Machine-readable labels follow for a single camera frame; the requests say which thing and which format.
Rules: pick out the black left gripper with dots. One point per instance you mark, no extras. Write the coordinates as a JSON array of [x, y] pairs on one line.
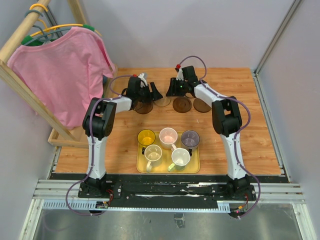
[[156, 94]]

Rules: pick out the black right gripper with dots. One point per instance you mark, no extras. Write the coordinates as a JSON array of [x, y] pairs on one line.
[[172, 91]]

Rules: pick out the light woven rattan coaster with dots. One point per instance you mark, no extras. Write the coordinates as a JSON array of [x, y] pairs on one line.
[[163, 102]]

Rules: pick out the dark brown coaster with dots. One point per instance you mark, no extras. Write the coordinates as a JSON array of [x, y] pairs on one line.
[[182, 104], [143, 108], [200, 106]]

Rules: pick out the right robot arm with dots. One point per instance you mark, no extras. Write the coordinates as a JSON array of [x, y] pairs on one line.
[[226, 116]]

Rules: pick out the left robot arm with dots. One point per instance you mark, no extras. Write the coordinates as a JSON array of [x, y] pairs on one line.
[[100, 116]]

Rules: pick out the yellow transparent cup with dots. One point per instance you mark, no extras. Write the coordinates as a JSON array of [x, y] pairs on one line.
[[146, 137]]

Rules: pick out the purple transparent cup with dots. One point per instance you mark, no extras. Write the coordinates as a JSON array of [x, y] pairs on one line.
[[190, 140]]

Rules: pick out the pink mug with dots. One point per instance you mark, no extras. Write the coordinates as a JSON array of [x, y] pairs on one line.
[[168, 138]]

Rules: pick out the beige smiley mug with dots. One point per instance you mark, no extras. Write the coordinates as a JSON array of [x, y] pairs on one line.
[[153, 154]]

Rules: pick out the yellow plastic tray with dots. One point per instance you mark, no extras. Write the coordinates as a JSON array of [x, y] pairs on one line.
[[191, 168]]

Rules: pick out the pink t-shirt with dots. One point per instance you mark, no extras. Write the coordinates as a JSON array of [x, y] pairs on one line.
[[65, 74]]

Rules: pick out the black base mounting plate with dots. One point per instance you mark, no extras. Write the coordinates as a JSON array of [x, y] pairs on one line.
[[169, 191]]

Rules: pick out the grey clothes hanger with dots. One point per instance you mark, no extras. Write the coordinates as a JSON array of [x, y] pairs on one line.
[[44, 37]]

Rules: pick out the yellow clothes hanger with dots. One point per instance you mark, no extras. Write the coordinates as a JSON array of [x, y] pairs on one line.
[[75, 8]]

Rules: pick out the wooden hanging rod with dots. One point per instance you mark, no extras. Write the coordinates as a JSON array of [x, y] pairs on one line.
[[18, 35]]

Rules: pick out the white mug green handle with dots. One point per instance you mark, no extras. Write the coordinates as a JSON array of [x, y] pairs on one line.
[[180, 159]]

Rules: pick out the wooden clothes rack frame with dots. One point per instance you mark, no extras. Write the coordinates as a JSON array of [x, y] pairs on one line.
[[68, 136]]

